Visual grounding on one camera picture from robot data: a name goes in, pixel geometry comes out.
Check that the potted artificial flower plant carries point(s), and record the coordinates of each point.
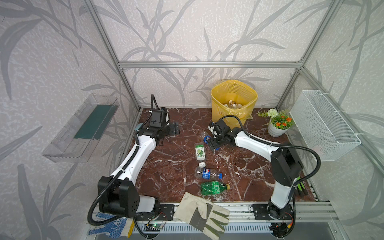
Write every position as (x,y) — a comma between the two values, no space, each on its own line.
(280,121)

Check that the green rubber garden glove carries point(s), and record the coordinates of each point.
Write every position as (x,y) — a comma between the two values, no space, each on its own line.
(301,190)

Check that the light blue garden trowel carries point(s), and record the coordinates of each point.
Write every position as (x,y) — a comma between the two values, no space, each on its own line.
(138,127)

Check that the clear plastic wall shelf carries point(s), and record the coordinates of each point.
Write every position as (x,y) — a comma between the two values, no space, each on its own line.
(78,139)

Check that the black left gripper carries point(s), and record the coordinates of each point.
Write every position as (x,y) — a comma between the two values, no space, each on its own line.
(173,129)

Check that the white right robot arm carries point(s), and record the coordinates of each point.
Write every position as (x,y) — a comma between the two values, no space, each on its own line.
(285,161)

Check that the beige leather work glove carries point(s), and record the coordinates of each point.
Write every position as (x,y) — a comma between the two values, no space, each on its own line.
(203,215)

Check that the green sprite bottle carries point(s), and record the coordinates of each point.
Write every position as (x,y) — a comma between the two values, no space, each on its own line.
(213,188)

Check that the right arm base wiring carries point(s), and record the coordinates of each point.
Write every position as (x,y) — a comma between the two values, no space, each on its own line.
(280,228)

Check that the square lime label bottle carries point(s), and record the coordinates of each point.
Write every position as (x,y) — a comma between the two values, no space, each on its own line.
(200,152)

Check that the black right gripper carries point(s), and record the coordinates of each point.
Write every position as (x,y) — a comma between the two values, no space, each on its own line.
(215,139)

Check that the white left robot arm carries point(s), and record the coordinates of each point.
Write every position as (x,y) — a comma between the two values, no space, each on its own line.
(117,194)

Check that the blue dotted knit glove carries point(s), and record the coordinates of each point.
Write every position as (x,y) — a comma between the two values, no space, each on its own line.
(122,227)

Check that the white wire mesh basket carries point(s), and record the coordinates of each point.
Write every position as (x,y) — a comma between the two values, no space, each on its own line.
(322,127)

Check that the blue pepsi bottle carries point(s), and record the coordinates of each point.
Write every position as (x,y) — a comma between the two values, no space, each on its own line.
(206,139)
(208,174)

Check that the dark green shelf mat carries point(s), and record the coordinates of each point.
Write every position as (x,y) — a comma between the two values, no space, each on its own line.
(96,123)

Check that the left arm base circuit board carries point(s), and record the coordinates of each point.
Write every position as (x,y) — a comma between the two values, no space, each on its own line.
(154,227)

